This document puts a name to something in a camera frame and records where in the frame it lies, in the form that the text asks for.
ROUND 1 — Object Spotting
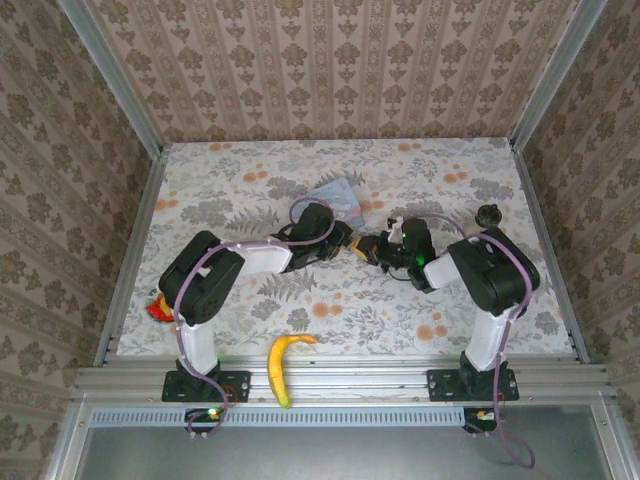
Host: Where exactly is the aluminium left side rail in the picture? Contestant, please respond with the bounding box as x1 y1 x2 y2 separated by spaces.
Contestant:
94 154 167 366

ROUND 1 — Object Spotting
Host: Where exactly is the grey slotted cable duct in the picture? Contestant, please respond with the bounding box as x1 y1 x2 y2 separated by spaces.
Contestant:
89 407 469 427

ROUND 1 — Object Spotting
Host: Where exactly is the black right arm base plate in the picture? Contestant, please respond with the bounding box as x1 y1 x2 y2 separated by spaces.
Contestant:
427 368 519 401

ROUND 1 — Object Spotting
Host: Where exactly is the aluminium left corner post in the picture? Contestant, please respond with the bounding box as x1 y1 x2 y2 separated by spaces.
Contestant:
55 0 165 159

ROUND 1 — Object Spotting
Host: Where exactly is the light blue cartoon pouch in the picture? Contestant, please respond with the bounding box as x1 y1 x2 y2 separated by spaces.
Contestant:
313 175 369 227

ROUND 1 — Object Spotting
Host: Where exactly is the aluminium right corner post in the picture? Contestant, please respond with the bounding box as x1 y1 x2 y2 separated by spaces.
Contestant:
509 0 609 151

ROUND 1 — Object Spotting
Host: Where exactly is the aluminium front frame rail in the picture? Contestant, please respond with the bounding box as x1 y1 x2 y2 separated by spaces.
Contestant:
74 357 612 404

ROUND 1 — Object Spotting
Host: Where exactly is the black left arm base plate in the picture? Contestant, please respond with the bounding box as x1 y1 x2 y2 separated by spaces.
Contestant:
162 370 251 403

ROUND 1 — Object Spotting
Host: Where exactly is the red yellow toy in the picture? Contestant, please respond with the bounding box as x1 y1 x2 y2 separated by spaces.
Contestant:
146 296 175 322

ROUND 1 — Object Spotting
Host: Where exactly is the right controller board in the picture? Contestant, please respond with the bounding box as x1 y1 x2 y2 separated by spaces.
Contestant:
462 407 504 435

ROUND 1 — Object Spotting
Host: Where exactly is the black round knob object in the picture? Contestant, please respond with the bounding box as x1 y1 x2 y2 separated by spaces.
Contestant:
474 203 502 227

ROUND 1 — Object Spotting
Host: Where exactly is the left controller board green light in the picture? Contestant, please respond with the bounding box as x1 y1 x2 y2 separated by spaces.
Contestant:
184 407 226 435

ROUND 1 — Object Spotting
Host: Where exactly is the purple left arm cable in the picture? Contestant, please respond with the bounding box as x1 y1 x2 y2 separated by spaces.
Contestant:
172 197 337 441

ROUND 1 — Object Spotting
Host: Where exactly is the aluminium right side rail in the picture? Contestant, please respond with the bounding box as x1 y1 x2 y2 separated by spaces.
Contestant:
509 139 592 364

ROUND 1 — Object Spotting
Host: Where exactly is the aluminium corner post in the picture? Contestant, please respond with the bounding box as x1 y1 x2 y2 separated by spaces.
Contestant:
509 0 609 151
55 0 165 159

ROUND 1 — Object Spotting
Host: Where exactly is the yellow banana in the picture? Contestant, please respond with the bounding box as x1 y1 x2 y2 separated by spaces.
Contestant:
267 333 320 410

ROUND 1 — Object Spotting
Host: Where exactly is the grey metal shelf panel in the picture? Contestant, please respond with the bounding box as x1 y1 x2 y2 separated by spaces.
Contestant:
49 402 640 480

